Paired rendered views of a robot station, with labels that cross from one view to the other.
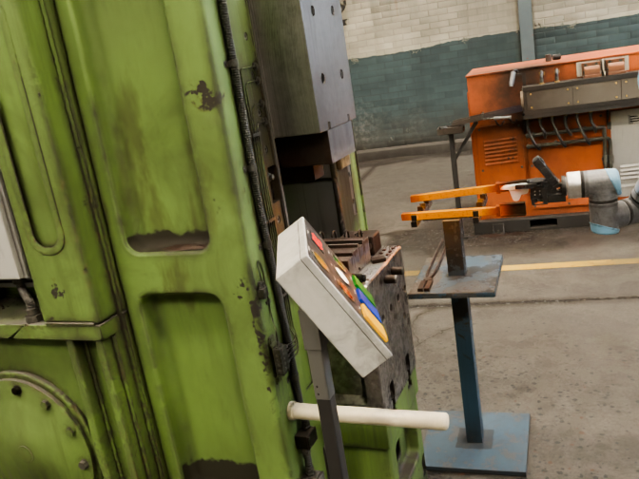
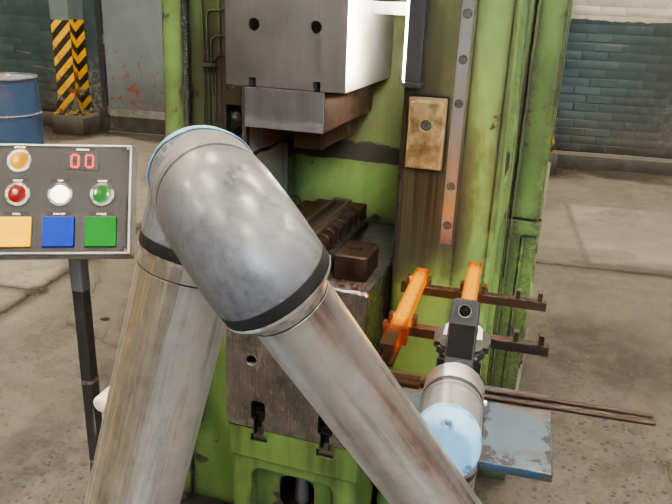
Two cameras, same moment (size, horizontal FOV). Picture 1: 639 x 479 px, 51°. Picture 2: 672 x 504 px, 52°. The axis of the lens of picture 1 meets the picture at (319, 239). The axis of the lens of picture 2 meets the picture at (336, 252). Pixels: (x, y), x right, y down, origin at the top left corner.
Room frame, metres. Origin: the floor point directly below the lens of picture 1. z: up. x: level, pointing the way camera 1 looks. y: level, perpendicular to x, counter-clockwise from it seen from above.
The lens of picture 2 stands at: (1.89, -1.74, 1.56)
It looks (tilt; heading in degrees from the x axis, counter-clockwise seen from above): 20 degrees down; 83
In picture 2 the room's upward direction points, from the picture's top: 2 degrees clockwise
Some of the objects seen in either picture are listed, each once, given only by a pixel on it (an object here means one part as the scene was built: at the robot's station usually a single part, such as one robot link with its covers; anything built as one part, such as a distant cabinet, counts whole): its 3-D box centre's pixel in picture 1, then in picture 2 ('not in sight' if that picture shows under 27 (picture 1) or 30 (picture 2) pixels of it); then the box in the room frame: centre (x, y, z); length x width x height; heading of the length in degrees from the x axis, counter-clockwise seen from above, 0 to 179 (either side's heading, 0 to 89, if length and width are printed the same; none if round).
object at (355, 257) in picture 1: (298, 258); (311, 230); (2.04, 0.08, 0.96); 0.42 x 0.20 x 0.09; 65
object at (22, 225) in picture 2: (372, 323); (15, 232); (1.31, -0.08, 1.01); 0.07 x 0.05 x 0.07; 0
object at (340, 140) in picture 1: (279, 147); (314, 99); (2.04, 0.08, 1.32); 0.42 x 0.20 x 0.10; 65
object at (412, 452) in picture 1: (335, 446); (323, 450); (2.10, 0.06, 0.23); 0.55 x 0.37 x 0.47; 65
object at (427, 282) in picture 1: (435, 261); (514, 397); (2.48, -0.44, 0.73); 0.60 x 0.04 x 0.01; 160
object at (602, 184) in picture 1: (600, 183); (448, 428); (2.16, -0.96, 1.01); 0.12 x 0.09 x 0.10; 70
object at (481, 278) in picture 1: (457, 275); (456, 418); (2.33, -0.49, 0.71); 0.40 x 0.30 x 0.02; 159
